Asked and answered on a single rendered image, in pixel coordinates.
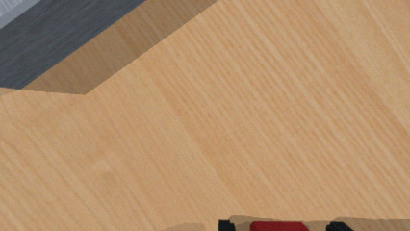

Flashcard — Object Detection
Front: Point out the red block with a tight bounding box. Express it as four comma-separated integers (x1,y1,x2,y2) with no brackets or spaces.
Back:
250,221,309,231

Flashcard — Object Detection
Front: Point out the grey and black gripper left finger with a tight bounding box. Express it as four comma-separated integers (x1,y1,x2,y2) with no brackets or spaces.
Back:
218,220,236,231

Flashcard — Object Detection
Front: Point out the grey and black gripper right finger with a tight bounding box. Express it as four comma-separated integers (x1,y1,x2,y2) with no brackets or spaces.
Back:
326,221,353,231

